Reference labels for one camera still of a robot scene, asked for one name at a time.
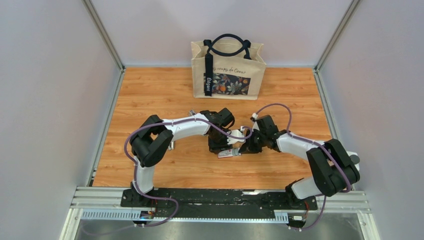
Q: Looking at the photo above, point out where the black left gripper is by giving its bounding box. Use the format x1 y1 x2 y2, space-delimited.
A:
208 129 233 156

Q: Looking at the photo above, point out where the red white staple box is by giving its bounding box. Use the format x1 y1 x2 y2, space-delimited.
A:
217 148 242 159

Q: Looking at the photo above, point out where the grey and black stapler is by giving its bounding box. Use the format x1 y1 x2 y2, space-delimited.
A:
188 110 196 117

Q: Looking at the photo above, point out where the small grey-green stapler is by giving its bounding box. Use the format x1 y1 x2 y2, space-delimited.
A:
168 141 175 151

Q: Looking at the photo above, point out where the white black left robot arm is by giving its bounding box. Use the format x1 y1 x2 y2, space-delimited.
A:
128 108 235 208

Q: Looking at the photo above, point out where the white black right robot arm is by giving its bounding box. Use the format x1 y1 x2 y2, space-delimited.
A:
239 115 361 210

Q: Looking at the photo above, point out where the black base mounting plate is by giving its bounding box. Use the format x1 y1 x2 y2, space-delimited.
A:
120 187 318 219

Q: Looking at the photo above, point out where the beige floral tote bag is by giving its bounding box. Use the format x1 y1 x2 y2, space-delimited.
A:
191 33 267 100

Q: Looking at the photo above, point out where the white box with black knob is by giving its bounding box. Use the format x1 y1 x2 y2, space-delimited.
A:
346 151 360 166

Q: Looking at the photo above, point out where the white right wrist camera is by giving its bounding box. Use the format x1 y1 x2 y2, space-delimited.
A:
250 112 259 130

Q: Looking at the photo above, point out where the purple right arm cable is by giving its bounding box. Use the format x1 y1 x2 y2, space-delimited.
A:
255 103 352 231

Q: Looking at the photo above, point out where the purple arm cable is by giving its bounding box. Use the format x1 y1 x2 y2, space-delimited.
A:
123 117 254 229
255 103 352 231

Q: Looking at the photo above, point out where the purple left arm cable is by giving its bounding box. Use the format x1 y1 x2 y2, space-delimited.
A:
123 117 254 229

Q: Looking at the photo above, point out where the aluminium frame rail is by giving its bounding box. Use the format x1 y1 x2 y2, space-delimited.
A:
70 187 372 224

